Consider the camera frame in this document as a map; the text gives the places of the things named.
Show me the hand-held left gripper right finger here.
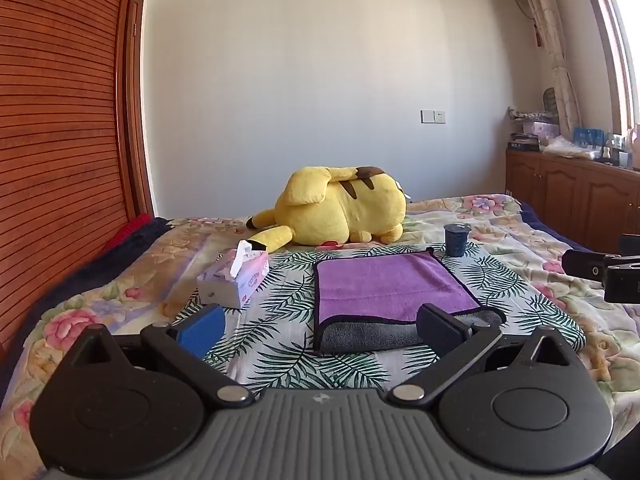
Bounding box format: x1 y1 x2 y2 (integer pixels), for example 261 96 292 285
389 303 577 407

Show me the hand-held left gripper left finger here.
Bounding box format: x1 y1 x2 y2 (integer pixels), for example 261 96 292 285
64 303 255 407

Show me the purple and grey towel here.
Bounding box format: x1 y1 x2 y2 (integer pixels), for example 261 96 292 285
313 248 508 356

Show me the dark blue bed sheet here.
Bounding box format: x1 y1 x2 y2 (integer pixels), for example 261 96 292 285
519 200 598 253

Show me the pink tissue box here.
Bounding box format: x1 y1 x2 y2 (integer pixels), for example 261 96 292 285
195 239 271 310

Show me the wooden cabinet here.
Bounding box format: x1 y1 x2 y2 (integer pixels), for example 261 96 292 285
504 148 640 257

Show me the leaf print cloth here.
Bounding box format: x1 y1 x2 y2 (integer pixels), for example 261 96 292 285
169 244 587 392

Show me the dark blue cup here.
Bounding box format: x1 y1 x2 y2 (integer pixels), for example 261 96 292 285
443 223 471 258

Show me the blue box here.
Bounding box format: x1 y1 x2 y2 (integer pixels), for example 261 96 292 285
573 126 606 147

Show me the white plastic bag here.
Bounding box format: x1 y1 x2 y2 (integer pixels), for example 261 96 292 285
541 135 603 159

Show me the dark blue blanket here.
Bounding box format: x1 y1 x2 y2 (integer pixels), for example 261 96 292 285
0 217 175 381

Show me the red cloth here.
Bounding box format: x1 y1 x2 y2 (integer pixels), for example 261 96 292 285
106 213 154 250

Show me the stack of boxes and books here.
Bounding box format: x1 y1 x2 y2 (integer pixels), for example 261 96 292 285
506 107 562 153

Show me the yellow plush toy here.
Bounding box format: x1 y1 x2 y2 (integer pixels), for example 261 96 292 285
245 164 409 254

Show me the patterned curtain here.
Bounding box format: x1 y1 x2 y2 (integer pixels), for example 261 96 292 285
511 0 584 137

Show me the wooden slatted wardrobe door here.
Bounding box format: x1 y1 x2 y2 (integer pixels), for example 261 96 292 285
0 0 155 356

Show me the window frame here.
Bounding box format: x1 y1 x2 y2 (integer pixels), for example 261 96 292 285
575 0 640 137

